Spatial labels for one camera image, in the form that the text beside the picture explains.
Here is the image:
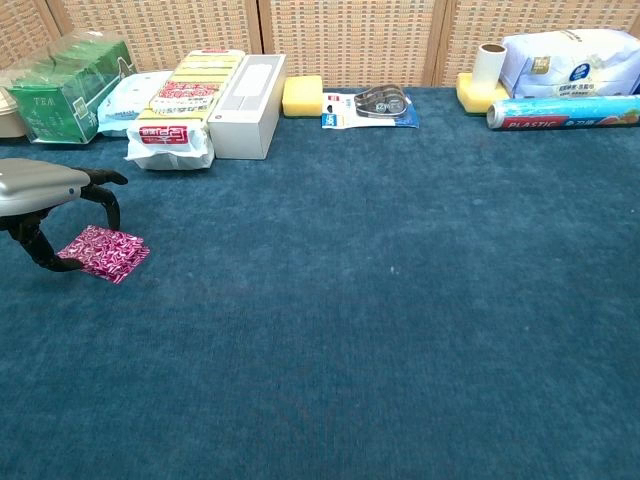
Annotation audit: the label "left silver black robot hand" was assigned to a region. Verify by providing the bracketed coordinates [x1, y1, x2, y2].
[0, 158, 129, 274]

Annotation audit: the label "beige lidded food container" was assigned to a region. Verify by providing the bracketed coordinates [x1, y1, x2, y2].
[0, 69, 29, 139]

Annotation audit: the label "clear box green tea bags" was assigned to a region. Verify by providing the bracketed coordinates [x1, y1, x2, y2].
[4, 30, 137, 145]

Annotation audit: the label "light blue wet wipes pack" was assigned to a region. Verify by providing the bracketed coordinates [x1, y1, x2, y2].
[97, 70, 174, 137]

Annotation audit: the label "yellow sponge multipack red label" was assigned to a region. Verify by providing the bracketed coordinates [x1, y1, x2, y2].
[124, 48, 246, 171]

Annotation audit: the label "long white cardboard box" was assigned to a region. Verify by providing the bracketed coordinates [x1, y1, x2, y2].
[207, 53, 288, 161]

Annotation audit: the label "yellow sponge block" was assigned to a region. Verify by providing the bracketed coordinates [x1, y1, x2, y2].
[455, 72, 511, 117]
[281, 74, 325, 120]

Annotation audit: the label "correction tape blister pack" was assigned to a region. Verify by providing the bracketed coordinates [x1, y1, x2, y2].
[321, 84, 420, 130]

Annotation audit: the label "woven bamboo folding screen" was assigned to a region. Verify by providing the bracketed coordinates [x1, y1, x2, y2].
[0, 0, 640, 89]

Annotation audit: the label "teal carpet table mat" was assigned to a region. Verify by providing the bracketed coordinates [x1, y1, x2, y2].
[0, 85, 640, 480]

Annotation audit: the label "white roll cardboard core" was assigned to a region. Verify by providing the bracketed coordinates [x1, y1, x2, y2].
[471, 43, 509, 92]

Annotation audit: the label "blue plastic wrap roll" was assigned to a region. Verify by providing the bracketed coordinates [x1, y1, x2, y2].
[486, 94, 640, 131]

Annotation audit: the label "white blue tissue bag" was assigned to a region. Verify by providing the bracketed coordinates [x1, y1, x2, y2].
[499, 28, 640, 100]

